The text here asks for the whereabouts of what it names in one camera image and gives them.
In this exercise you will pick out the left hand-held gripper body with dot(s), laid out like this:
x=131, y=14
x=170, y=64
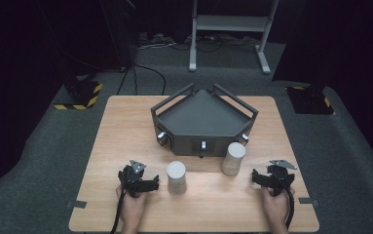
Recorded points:
x=132, y=178

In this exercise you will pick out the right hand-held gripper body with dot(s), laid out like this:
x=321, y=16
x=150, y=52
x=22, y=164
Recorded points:
x=277, y=178

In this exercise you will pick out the clear jar with white lid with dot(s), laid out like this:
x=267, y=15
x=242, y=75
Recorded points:
x=233, y=161
x=176, y=178

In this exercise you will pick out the dark grey corner rack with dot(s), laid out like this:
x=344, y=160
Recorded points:
x=203, y=117

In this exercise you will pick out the person's left hand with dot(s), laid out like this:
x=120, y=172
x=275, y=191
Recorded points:
x=132, y=208

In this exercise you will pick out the person's right hand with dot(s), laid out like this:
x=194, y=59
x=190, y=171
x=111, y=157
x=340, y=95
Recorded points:
x=275, y=208

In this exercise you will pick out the grey tape piece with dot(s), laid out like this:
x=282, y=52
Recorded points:
x=308, y=201
x=77, y=204

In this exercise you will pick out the yellow-black striped stand base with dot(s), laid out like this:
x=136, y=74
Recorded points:
x=82, y=96
x=310, y=100

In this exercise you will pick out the white metal stand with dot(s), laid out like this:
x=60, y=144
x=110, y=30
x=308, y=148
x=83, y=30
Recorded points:
x=231, y=23

